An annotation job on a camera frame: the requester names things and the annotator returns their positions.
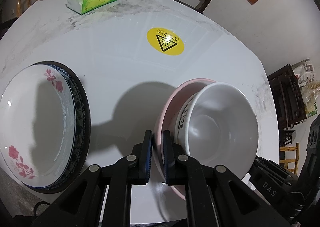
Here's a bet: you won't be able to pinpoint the large pink bowl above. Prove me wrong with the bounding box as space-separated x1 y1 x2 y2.
152 78 217 201

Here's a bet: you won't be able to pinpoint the white rabbit bowl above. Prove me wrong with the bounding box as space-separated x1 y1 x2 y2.
174 82 259 179

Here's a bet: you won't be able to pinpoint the large blue floral plate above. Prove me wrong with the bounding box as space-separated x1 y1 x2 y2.
28 61 91 194

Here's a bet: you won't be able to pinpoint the white pink-flower deep plate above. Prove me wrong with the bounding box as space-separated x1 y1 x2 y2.
1 64 75 188

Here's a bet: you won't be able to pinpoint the small bamboo stool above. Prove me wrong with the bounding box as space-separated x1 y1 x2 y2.
279 143 300 175

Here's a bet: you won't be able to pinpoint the dark wooden side cabinet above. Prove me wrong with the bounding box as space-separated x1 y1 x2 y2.
267 64 306 130

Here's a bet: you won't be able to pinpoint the packaged goods on cabinet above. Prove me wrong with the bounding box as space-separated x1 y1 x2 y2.
292 59 319 118

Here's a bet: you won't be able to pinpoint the round yellow warning sticker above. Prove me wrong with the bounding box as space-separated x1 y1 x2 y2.
146 27 184 55

